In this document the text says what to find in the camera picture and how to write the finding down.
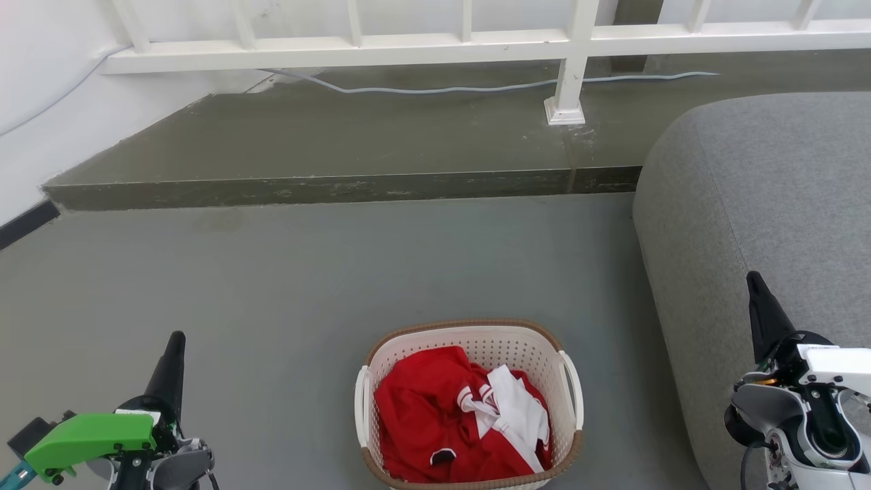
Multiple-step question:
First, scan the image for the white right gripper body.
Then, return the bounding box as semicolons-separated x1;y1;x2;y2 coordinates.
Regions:
752;331;871;399

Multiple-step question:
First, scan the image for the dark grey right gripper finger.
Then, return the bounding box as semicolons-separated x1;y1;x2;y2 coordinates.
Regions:
746;271;798;365

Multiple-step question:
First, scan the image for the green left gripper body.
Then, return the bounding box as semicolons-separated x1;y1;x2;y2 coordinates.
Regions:
23;396;182;485

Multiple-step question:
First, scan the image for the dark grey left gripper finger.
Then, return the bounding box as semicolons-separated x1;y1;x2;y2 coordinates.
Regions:
144;331;187;424

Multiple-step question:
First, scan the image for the white perforated plastic laundry basket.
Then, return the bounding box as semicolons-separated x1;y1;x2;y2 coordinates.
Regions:
354;318;585;490

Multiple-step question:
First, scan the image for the grey fabric sofa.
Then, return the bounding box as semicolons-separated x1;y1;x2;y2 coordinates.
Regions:
631;92;871;490

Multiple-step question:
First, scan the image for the red jersey garment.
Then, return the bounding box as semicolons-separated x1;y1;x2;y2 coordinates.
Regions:
374;346;553;484

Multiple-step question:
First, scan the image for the white garment with red stripes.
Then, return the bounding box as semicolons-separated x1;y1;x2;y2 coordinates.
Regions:
457;365;550;473

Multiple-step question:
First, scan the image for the raised concrete step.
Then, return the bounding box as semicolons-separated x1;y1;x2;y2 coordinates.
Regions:
41;50;871;211

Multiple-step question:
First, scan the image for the dark grey pillar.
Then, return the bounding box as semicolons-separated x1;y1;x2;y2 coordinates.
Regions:
609;0;666;73

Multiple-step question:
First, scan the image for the white metal railing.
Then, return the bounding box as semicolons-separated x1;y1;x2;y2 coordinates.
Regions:
99;0;871;126

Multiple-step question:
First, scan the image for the black camera box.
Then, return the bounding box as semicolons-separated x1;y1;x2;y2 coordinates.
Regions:
8;411;74;455

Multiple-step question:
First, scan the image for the black wall baseboard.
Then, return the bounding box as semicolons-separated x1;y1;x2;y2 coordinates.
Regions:
0;199;61;251

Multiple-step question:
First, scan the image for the white wall cable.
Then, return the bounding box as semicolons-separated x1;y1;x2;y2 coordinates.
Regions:
0;42;133;137

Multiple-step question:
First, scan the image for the light grey floor cable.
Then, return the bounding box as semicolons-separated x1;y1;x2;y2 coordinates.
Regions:
262;67;721;95

